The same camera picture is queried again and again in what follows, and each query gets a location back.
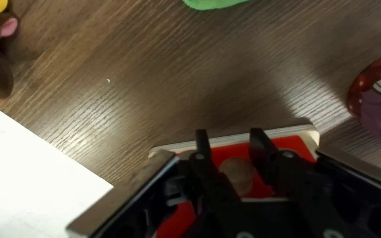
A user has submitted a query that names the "green cloth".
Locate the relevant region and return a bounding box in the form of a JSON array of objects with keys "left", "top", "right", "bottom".
[{"left": 181, "top": 0, "right": 248, "bottom": 11}]

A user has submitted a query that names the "dark wood table black frame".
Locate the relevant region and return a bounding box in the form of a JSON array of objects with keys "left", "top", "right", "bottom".
[{"left": 0, "top": 0, "right": 381, "bottom": 186}]

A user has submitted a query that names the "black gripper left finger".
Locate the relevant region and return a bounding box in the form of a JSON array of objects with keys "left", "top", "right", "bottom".
[{"left": 185, "top": 128, "right": 244, "bottom": 238}]

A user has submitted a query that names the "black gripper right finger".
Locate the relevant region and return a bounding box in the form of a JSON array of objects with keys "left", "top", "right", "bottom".
[{"left": 248, "top": 126, "right": 346, "bottom": 238}]

